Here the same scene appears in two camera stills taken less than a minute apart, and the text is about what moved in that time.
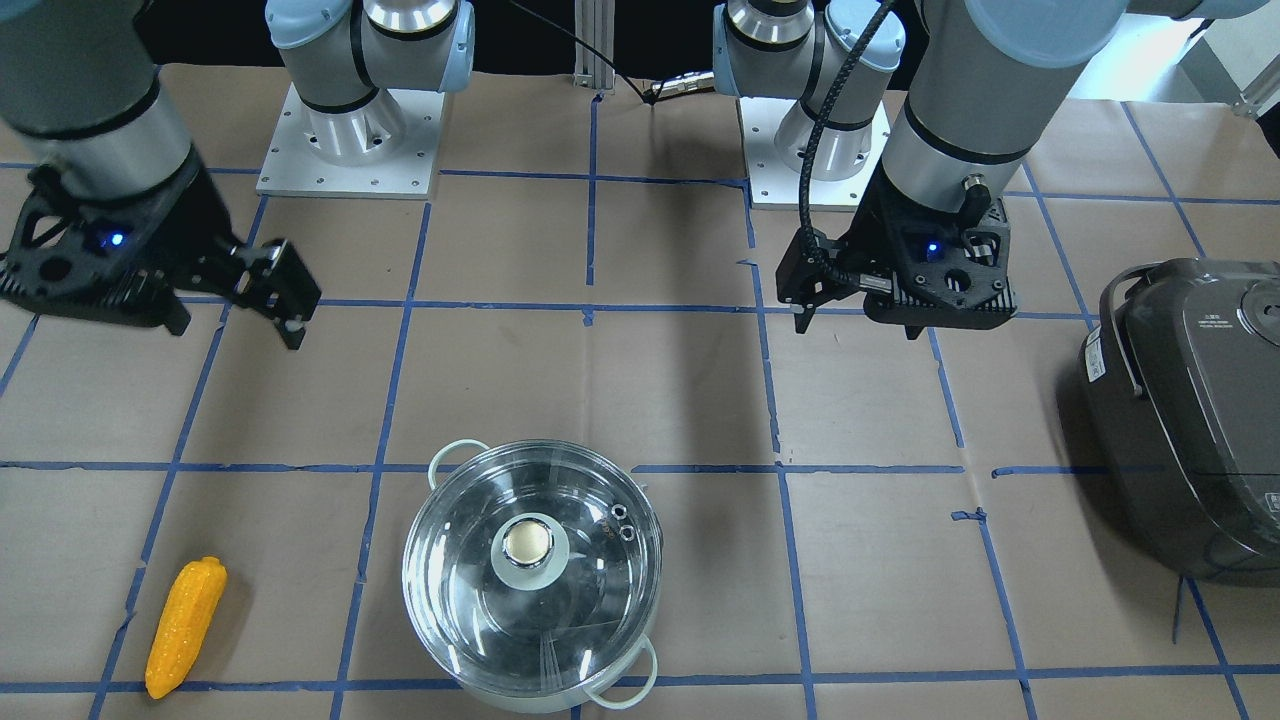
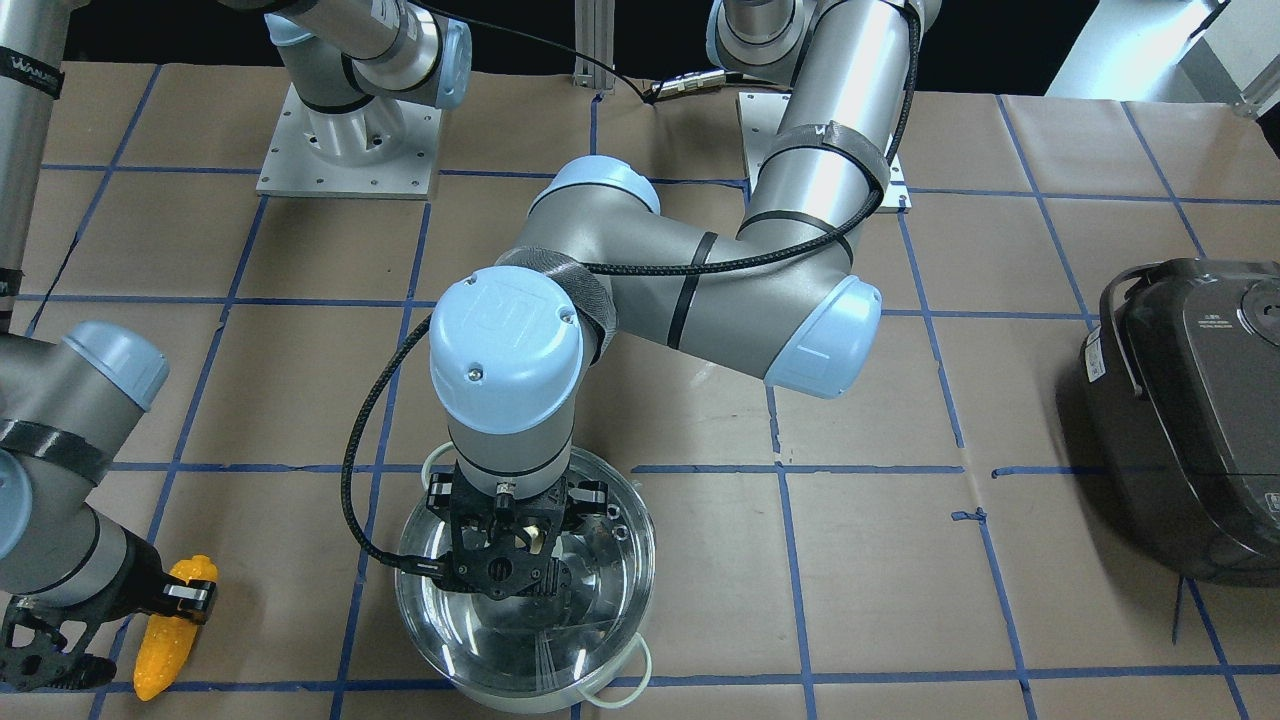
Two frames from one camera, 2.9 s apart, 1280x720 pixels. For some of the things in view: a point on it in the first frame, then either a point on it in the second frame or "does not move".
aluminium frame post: [595, 27] does not move
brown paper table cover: [852, 522] does not move
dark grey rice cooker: [1179, 390] does not move
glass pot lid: [531, 566] does not move
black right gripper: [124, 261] -> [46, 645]
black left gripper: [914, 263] -> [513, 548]
